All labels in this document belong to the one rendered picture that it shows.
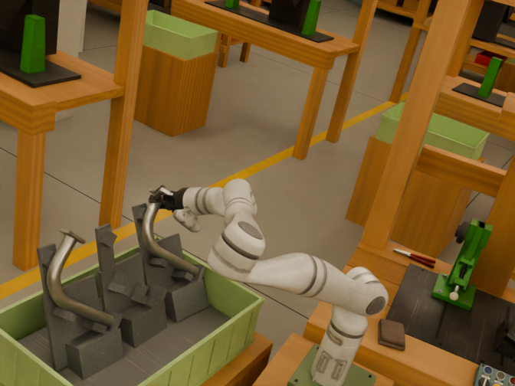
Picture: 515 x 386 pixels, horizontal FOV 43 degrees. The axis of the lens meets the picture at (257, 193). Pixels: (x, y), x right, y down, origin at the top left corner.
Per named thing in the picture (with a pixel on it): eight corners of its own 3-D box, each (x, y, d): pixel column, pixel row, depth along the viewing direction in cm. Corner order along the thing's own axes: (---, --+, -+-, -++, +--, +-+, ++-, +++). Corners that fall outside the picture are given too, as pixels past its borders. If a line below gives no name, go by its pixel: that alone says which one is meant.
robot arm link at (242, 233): (234, 185, 151) (214, 214, 153) (231, 225, 126) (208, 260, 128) (267, 205, 153) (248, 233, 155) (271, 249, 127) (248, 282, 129)
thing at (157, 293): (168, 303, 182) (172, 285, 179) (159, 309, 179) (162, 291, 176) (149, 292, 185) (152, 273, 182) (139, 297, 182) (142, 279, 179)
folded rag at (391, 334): (377, 323, 196) (380, 315, 195) (403, 331, 196) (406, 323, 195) (377, 345, 188) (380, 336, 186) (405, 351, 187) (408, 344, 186)
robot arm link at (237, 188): (247, 172, 164) (247, 188, 150) (257, 204, 166) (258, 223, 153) (221, 180, 164) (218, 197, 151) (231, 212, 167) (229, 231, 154)
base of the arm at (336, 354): (339, 393, 168) (361, 344, 160) (306, 377, 170) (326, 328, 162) (347, 371, 176) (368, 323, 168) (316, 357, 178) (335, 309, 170)
